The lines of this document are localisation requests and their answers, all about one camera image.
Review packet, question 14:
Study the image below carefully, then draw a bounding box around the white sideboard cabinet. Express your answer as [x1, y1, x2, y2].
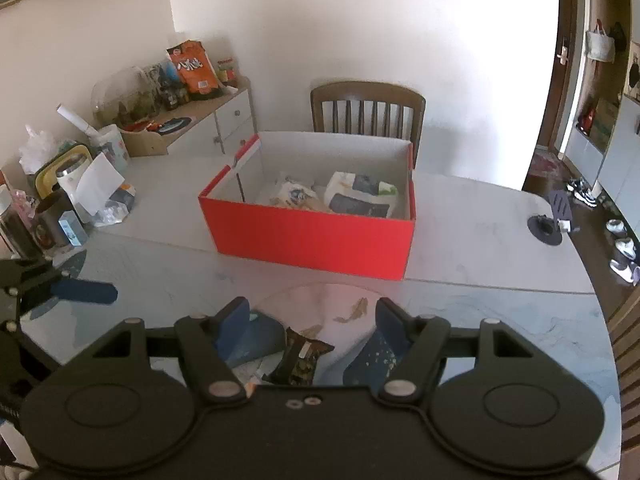
[120, 77, 256, 158]

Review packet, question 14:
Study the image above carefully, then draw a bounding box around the white patterned cup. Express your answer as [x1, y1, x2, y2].
[95, 125, 132, 173]

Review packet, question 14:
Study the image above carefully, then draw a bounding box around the clear plastic bag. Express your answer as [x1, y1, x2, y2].
[92, 182, 137, 227]

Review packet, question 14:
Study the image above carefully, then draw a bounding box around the red bag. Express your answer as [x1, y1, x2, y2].
[577, 105, 598, 136]

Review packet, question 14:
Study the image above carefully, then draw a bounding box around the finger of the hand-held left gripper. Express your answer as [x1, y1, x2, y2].
[0, 257, 119, 307]
[17, 296, 60, 321]

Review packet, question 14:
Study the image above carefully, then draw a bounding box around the yellow rimmed container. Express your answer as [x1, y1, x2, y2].
[35, 142, 96, 196]

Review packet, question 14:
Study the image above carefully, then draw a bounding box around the white marble desktop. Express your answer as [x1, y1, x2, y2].
[0, 155, 623, 480]

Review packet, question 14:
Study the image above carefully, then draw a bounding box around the white paper roll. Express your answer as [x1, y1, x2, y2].
[56, 104, 101, 138]

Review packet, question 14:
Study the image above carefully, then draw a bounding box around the small blue box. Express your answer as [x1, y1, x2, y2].
[58, 211, 90, 247]

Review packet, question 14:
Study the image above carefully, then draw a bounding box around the pink door mat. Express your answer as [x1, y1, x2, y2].
[530, 152, 564, 179]

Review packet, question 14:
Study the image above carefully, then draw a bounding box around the white tote bag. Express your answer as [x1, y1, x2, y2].
[585, 19, 617, 63]

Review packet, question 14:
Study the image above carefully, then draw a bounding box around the brown door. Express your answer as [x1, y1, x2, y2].
[537, 0, 586, 161]

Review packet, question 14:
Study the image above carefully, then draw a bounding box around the black mug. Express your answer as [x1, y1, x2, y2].
[32, 192, 76, 251]

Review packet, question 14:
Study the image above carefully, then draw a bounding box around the dark glass jar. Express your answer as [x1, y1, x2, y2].
[162, 85, 189, 111]

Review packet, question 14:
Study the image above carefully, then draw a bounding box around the large glass jar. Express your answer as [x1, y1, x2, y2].
[91, 66, 163, 128]

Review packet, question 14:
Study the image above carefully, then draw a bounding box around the orange snack bag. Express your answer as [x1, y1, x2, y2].
[166, 40, 224, 102]

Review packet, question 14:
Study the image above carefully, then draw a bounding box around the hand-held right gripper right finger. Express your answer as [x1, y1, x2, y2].
[375, 297, 538, 404]

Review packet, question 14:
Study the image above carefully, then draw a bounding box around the dark oval dish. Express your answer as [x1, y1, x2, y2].
[156, 116, 193, 134]

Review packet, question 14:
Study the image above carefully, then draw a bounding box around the white blue-print bread packet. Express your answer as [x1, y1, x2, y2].
[270, 175, 326, 209]

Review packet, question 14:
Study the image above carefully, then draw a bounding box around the white grey-label snack packet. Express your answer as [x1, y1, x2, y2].
[324, 171, 399, 219]

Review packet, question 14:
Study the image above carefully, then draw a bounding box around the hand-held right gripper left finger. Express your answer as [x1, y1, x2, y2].
[92, 297, 251, 404]

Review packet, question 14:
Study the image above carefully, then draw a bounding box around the steel tumbler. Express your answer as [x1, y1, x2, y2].
[55, 160, 93, 202]

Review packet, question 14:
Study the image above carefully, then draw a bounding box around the red cardboard box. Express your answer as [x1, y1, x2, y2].
[197, 131, 417, 282]

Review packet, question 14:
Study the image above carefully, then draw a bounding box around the white paper sheet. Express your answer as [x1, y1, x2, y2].
[75, 152, 125, 211]

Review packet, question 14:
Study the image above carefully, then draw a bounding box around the dark snack packet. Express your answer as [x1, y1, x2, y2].
[261, 326, 336, 387]

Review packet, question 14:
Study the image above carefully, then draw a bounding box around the black white sneaker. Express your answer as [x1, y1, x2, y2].
[566, 177, 599, 208]

